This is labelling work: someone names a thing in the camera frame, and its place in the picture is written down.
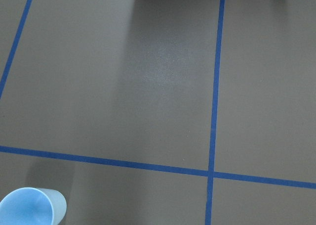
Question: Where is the light blue cup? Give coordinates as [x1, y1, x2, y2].
[0, 187, 67, 225]

